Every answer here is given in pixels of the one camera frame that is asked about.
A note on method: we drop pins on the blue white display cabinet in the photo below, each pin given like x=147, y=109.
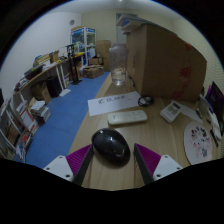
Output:
x=83, y=43

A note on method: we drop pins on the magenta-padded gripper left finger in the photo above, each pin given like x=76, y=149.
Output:
x=60, y=166

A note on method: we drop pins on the white printed mouse pad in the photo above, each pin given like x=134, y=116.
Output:
x=198, y=143

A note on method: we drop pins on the white paper with writing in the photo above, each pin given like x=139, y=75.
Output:
x=111, y=102

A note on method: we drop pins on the pale door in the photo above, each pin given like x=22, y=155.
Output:
x=119, y=36

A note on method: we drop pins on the open cardboard box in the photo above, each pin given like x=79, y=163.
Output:
x=93, y=72

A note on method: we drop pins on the stack of books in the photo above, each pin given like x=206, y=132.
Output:
x=40, y=111

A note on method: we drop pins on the clear plastic jar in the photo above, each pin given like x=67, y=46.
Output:
x=118, y=65

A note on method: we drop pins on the large cardboard box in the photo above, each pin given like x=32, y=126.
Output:
x=163, y=63

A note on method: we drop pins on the long cluttered wall desk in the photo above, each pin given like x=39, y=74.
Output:
x=40, y=73

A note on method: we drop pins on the white bookshelf unit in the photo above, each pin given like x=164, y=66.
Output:
x=15, y=130

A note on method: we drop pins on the pile of books and papers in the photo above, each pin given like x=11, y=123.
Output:
x=131, y=21

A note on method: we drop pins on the flat white remote control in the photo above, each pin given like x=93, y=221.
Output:
x=127, y=117

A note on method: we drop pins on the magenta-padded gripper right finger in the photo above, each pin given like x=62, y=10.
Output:
x=165, y=165

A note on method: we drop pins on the black bin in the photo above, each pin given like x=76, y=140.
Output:
x=53, y=87

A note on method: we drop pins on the round wall clock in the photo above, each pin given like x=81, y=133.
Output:
x=72, y=22

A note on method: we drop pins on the black computer mouse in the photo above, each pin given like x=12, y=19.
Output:
x=110, y=146

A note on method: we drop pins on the black metal stand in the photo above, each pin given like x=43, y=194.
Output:
x=74, y=66

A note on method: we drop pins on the stacked cardboard boxes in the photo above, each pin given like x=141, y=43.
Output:
x=103, y=53

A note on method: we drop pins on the white remote with buttons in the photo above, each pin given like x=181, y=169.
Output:
x=170, y=112

